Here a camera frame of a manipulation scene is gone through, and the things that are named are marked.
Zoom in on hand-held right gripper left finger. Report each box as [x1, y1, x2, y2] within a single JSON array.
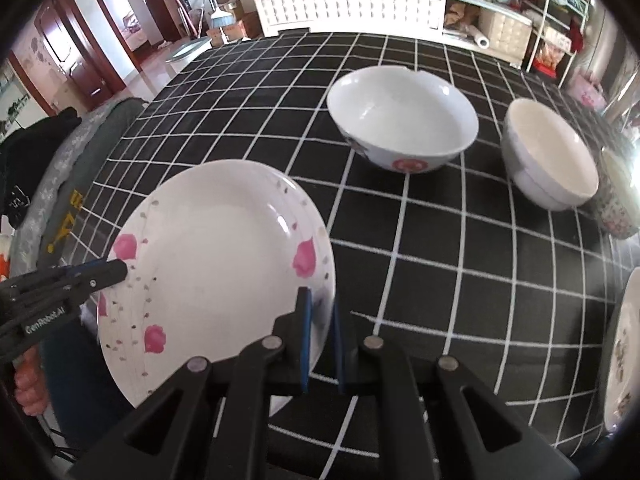
[[67, 286, 314, 480]]

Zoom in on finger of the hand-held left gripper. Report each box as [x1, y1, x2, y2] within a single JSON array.
[[49, 259, 130, 307], [10, 258, 109, 289]]

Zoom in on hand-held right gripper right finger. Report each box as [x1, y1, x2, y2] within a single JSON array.
[[332, 305, 583, 480]]

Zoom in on white pink flower plate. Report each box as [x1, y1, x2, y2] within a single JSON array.
[[96, 159, 337, 411]]

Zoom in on pink flower patterned bowl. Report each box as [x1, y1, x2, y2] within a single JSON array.
[[590, 147, 640, 241]]

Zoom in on person's left hand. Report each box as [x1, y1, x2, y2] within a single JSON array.
[[12, 347, 51, 413]]

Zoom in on person's blue trouser leg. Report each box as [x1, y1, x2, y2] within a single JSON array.
[[42, 320, 136, 453]]

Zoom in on grey cloth chair cover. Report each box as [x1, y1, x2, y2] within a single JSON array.
[[10, 97, 148, 281]]

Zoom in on black printed cloth bag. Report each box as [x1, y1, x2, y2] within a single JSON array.
[[0, 106, 83, 231]]

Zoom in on black white checked tablecloth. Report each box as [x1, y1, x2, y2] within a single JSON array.
[[50, 31, 640, 480]]

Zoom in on brown wooden door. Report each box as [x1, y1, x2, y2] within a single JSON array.
[[32, 0, 128, 111]]

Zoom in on light blue low table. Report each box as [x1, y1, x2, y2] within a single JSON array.
[[165, 37, 213, 63]]

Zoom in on large white red print bowl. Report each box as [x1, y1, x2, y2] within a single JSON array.
[[326, 65, 480, 173]]

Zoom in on plain white bowl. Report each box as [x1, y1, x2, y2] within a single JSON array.
[[512, 167, 585, 211], [501, 98, 600, 202]]

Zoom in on cardboard boxes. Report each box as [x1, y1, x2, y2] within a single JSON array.
[[205, 0, 263, 46]]

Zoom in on white patterned plate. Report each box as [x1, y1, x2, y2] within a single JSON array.
[[600, 266, 640, 433]]

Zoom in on white long cabinet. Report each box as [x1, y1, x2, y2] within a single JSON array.
[[253, 0, 447, 38]]

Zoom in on pink bag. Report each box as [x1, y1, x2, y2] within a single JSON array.
[[567, 72, 608, 111]]

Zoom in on white tufted drawer unit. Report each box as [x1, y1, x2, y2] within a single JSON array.
[[442, 0, 533, 66]]

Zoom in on white shelf rack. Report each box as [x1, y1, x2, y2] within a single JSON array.
[[522, 0, 593, 88]]

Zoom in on brown door frame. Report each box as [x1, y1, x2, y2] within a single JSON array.
[[82, 0, 168, 68]]

